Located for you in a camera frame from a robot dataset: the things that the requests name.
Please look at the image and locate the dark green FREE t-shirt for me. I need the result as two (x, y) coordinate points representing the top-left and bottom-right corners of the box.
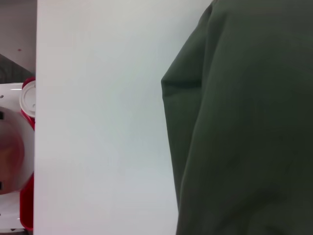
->
(160, 0), (313, 235)

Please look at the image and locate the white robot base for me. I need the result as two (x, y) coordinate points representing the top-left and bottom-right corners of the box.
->
(0, 82), (35, 235)

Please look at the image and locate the white round lid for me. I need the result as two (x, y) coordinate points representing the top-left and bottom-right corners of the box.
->
(19, 80), (37, 118)

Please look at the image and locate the red plastic bin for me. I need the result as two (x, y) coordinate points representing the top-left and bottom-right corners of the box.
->
(19, 76), (37, 231)

